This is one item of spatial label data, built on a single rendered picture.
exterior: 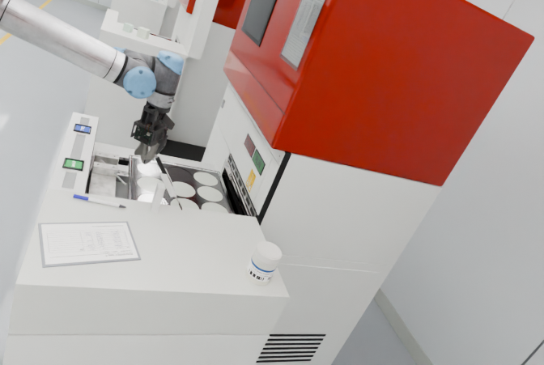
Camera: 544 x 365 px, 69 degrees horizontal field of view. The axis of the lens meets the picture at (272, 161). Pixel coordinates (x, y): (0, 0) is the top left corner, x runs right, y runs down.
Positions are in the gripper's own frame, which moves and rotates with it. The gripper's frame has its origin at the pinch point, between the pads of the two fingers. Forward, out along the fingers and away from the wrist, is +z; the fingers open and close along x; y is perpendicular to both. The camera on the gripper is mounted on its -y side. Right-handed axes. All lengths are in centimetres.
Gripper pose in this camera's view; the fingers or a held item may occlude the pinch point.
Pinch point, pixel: (146, 159)
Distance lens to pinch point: 132.5
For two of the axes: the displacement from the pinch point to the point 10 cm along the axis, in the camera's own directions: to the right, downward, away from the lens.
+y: -2.5, 3.0, -9.2
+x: 9.0, 4.3, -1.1
